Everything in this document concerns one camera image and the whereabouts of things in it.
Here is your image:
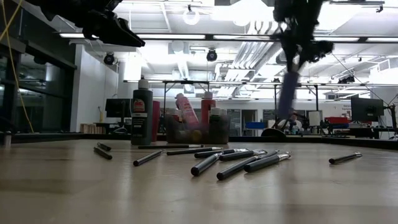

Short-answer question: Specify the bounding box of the person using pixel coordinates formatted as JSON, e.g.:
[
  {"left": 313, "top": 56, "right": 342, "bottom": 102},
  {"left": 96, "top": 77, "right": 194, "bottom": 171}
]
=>
[{"left": 277, "top": 112, "right": 305, "bottom": 135}]

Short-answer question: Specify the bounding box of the large pink paint bottle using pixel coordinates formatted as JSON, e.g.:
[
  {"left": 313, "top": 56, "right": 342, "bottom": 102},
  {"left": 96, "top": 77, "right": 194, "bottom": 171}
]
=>
[{"left": 174, "top": 92, "right": 200, "bottom": 130}]

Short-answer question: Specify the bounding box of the red and blue bin stack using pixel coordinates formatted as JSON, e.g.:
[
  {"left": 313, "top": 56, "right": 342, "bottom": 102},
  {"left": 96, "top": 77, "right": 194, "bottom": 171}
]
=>
[{"left": 325, "top": 116, "right": 350, "bottom": 130}]

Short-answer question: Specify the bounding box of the black aluminium table frame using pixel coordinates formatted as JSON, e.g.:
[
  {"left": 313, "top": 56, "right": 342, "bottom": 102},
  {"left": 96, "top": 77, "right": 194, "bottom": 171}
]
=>
[{"left": 0, "top": 132, "right": 398, "bottom": 151}]

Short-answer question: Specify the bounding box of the yellow hanging cord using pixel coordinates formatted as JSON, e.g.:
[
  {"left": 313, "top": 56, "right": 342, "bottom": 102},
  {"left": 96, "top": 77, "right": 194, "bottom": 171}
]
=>
[{"left": 0, "top": 0, "right": 35, "bottom": 134}]

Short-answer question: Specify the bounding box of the stack of wooden blocks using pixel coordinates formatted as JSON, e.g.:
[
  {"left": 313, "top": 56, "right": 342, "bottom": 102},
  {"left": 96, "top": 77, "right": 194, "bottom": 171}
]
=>
[{"left": 79, "top": 123, "right": 100, "bottom": 134}]

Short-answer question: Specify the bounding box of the silver ceiling duct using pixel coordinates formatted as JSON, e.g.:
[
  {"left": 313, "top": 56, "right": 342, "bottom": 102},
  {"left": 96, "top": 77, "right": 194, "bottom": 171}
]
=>
[{"left": 231, "top": 18, "right": 284, "bottom": 68}]

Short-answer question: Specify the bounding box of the lone marker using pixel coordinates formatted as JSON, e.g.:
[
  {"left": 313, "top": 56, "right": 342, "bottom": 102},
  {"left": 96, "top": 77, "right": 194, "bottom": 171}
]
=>
[{"left": 328, "top": 151, "right": 363, "bottom": 166}]

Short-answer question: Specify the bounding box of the small yellow paint bottle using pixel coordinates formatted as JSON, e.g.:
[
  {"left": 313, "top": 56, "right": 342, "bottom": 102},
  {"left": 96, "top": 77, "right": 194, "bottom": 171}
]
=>
[{"left": 190, "top": 129, "right": 203, "bottom": 143}]

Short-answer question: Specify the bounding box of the round white ceiling lamp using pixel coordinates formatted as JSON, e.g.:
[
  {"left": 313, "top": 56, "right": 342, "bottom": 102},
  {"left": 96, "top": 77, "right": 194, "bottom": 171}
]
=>
[{"left": 182, "top": 4, "right": 200, "bottom": 26}]

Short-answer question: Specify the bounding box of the blue storage bin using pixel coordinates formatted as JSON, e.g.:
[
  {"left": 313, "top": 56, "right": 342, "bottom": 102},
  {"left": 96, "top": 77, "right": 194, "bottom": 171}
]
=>
[{"left": 244, "top": 121, "right": 266, "bottom": 130}]

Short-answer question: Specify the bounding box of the black background table frame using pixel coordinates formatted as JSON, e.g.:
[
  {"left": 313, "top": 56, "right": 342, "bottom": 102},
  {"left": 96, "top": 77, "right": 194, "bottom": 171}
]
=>
[{"left": 162, "top": 79, "right": 210, "bottom": 103}]

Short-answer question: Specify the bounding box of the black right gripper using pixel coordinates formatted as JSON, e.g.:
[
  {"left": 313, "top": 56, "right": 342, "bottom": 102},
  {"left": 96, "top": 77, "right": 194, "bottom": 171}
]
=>
[{"left": 275, "top": 15, "right": 318, "bottom": 72}]

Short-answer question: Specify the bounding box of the small black paint bottle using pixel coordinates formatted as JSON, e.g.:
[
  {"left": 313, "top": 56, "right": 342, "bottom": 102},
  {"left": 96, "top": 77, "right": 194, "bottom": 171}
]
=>
[{"left": 210, "top": 106, "right": 221, "bottom": 144}]

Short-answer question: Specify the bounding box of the red plastic cup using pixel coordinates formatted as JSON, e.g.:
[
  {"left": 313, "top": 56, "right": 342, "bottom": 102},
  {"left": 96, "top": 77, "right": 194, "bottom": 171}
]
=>
[{"left": 151, "top": 100, "right": 161, "bottom": 143}]

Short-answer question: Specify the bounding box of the small black hanging fixture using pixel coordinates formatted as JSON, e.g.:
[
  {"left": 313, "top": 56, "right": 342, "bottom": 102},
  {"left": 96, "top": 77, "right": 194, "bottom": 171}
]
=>
[{"left": 338, "top": 75, "right": 356, "bottom": 85}]

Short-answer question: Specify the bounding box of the large red paint bottle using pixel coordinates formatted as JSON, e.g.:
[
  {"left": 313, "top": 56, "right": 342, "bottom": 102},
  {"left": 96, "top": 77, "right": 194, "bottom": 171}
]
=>
[{"left": 200, "top": 91, "right": 218, "bottom": 125}]

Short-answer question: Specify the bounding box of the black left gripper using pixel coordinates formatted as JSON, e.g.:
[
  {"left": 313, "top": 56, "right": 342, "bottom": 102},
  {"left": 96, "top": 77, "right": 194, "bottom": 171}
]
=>
[{"left": 82, "top": 11, "right": 146, "bottom": 47}]

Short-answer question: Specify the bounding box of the clear plastic bin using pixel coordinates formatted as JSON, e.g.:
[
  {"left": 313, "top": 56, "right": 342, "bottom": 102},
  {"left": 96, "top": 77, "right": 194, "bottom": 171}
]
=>
[{"left": 165, "top": 114, "right": 231, "bottom": 145}]

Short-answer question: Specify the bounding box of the large dark green paint bottle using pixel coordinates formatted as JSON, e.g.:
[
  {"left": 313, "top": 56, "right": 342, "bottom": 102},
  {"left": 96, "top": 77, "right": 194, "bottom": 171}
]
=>
[{"left": 130, "top": 77, "right": 154, "bottom": 146}]

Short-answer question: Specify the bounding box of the long ceiling light strip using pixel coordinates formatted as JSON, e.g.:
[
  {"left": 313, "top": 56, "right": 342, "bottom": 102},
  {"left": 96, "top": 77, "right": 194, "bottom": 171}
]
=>
[{"left": 58, "top": 32, "right": 398, "bottom": 43}]

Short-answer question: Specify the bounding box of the large purple paint bottle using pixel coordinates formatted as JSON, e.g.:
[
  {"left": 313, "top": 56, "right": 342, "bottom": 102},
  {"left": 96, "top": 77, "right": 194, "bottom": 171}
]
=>
[{"left": 276, "top": 70, "right": 301, "bottom": 121}]

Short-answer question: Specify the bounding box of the small white cylinder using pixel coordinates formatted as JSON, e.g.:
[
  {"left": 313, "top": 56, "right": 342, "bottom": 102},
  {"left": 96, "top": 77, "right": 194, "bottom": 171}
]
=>
[{"left": 2, "top": 131, "right": 12, "bottom": 149}]

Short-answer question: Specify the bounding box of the black computer monitor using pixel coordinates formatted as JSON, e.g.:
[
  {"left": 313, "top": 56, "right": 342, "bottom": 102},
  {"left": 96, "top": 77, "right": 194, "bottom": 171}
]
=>
[
  {"left": 104, "top": 98, "right": 133, "bottom": 134},
  {"left": 350, "top": 96, "right": 385, "bottom": 123}
]

